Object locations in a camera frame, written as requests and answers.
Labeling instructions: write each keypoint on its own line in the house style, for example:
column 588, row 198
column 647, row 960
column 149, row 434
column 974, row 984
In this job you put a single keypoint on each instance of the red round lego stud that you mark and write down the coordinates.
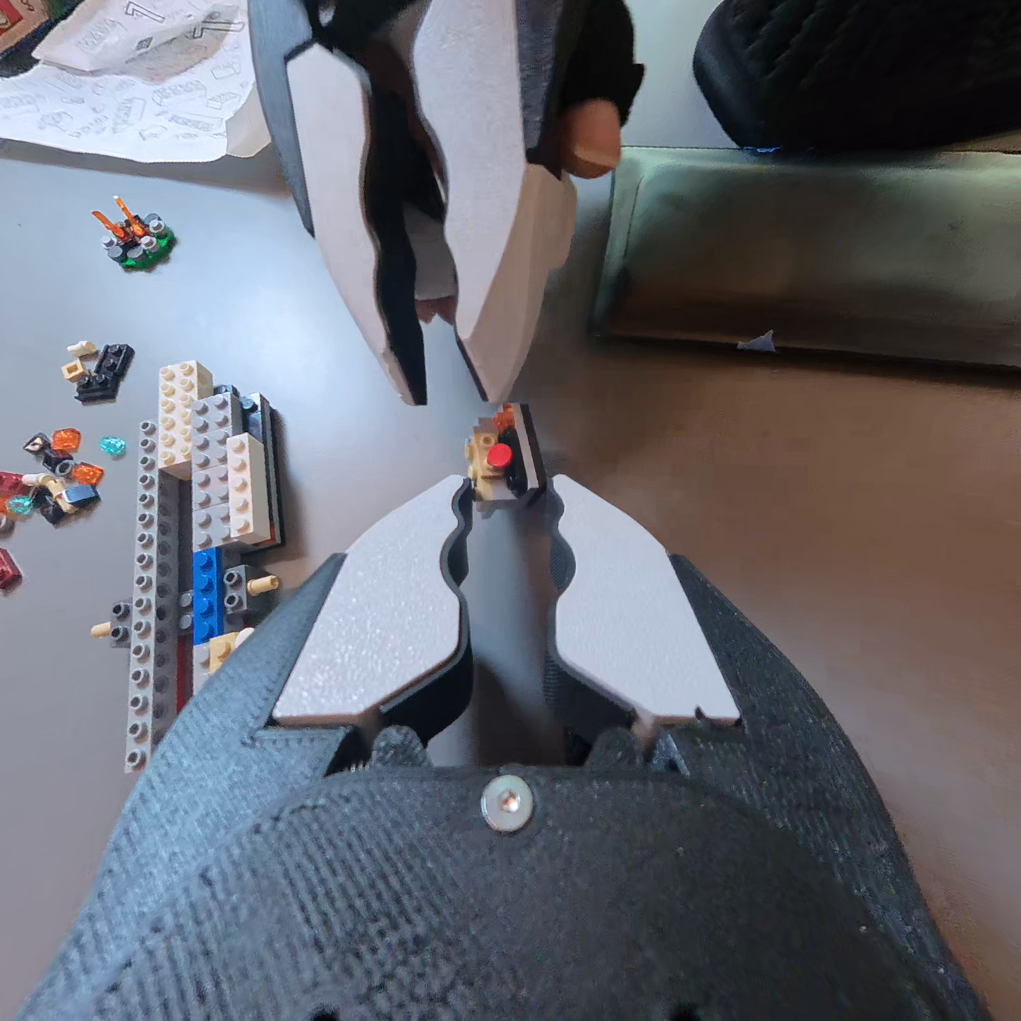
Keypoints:
column 500, row 456

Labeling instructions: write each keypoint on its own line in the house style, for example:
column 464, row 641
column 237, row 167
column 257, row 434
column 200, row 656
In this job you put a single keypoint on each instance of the person's right hand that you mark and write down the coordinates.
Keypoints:
column 594, row 143

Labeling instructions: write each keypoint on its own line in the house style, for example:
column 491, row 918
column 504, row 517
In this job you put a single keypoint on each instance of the long grey lego build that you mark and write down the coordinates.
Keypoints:
column 207, row 447

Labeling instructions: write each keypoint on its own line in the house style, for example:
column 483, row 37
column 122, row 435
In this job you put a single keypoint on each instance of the green round lego campfire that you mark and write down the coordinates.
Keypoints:
column 140, row 247

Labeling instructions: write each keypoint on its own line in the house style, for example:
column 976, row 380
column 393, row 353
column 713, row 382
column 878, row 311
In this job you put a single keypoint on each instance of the blue tape piece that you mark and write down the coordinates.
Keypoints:
column 758, row 343

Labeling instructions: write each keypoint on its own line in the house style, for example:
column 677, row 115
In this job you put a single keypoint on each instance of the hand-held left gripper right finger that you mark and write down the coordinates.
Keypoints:
column 630, row 630

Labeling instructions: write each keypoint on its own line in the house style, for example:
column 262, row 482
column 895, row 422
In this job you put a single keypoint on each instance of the colourful lego set box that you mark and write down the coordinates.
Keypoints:
column 20, row 12

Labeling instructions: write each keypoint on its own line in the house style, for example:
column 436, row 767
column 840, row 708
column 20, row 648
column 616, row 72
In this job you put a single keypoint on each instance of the small grey lego assembly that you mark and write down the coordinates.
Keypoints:
column 522, row 470

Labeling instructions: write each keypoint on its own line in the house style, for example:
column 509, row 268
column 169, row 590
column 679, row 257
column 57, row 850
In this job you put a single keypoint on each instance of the printed white paper bag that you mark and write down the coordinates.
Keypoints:
column 120, row 104

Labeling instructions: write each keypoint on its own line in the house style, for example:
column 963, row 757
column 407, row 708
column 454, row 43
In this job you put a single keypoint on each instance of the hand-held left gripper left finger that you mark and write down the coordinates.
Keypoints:
column 375, row 622

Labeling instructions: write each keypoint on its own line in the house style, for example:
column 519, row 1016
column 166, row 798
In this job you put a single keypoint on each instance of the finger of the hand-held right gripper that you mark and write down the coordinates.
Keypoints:
column 335, row 199
column 494, row 199

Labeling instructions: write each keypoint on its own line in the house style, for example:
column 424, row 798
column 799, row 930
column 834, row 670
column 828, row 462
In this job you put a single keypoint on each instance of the pile of lego pieces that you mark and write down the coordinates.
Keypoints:
column 104, row 375

